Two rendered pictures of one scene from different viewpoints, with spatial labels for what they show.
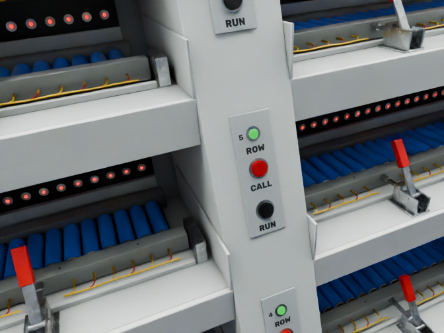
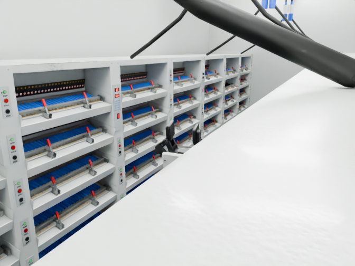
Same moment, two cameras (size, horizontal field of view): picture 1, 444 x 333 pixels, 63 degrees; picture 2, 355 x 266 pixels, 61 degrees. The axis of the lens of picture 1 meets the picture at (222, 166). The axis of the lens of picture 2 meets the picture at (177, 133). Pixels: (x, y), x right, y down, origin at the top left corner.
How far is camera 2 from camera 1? 170 cm
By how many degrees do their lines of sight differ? 45
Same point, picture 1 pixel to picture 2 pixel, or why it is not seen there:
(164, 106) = (112, 167)
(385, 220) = (133, 180)
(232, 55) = (119, 159)
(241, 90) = (120, 163)
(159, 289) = (106, 196)
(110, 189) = not seen: hidden behind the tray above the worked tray
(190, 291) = (111, 195)
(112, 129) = (107, 171)
